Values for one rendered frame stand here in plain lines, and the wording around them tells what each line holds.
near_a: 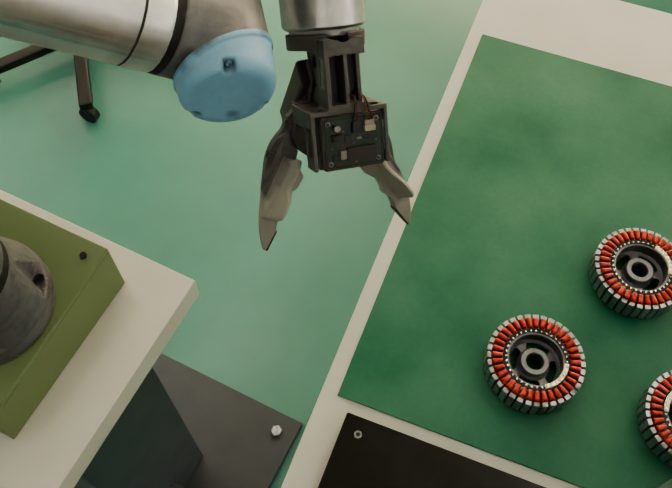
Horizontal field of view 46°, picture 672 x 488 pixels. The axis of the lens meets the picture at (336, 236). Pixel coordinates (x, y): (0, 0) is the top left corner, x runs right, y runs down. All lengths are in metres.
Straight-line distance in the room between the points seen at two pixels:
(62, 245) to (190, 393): 0.83
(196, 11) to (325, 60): 0.14
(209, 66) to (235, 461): 1.21
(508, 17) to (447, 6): 1.10
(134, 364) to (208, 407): 0.75
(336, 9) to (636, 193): 0.57
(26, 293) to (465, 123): 0.62
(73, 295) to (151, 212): 1.05
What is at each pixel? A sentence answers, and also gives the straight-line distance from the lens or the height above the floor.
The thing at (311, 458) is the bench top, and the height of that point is 0.75.
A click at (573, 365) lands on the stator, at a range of 0.94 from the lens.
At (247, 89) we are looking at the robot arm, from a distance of 0.58.
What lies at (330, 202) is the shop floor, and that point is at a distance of 1.93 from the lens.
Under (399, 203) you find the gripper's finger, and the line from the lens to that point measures 0.79.
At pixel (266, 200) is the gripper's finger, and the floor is 1.01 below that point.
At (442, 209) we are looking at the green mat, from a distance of 1.05.
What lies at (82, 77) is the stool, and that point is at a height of 0.07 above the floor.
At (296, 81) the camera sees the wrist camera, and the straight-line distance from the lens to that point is 0.74.
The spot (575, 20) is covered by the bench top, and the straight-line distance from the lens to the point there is 1.31.
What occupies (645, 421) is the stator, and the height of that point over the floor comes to 0.78.
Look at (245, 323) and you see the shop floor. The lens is 1.79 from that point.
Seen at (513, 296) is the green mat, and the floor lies 0.75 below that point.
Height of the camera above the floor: 1.63
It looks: 60 degrees down
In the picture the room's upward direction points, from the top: straight up
